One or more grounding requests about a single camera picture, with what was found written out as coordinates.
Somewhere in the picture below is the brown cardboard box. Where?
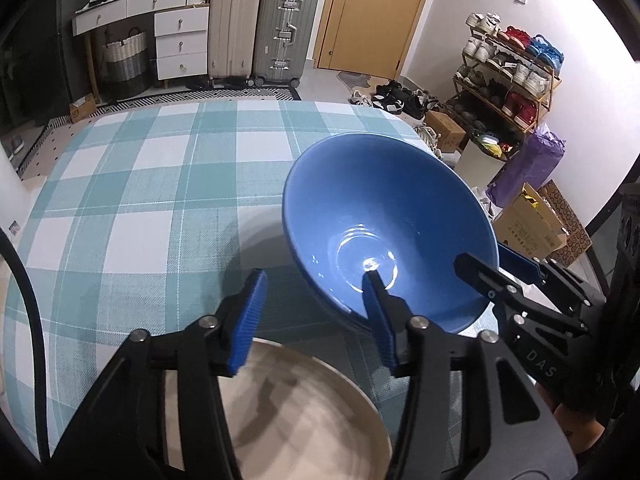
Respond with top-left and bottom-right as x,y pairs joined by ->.
424,110 -> 466,153

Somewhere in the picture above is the small cardboard box floor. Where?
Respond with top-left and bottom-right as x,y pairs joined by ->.
70,93 -> 96,124

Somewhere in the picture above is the silver suitcase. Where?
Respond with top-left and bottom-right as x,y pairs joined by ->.
253,0 -> 318,88

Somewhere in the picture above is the wooden shoe rack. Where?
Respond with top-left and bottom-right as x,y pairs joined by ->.
445,13 -> 565,160

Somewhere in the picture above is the woven laundry basket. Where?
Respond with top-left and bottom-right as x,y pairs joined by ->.
103,27 -> 152,100

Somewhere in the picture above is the cream plate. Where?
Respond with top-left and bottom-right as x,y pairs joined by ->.
164,336 -> 394,480

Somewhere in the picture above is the large blue bowl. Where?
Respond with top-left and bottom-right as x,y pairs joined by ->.
282,133 -> 499,334

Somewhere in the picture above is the cardboard box with print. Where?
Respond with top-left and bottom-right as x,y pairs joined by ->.
492,183 -> 568,260

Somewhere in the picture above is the wooden door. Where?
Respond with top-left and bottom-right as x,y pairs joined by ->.
314,0 -> 426,79

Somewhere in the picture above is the beige suitcase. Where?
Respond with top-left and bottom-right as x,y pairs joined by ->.
207,0 -> 260,79

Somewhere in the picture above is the white drawer desk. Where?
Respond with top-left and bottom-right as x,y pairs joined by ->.
72,0 -> 209,82

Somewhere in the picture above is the white trash bin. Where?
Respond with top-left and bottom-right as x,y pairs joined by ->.
454,136 -> 506,191

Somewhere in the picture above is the person right hand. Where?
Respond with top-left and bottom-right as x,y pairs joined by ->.
553,404 -> 604,455

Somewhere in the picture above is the teal plaid tablecloth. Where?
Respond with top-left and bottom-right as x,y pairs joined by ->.
2,100 -> 430,451

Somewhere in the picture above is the purple bag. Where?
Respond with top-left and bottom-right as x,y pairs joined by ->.
486,122 -> 565,208

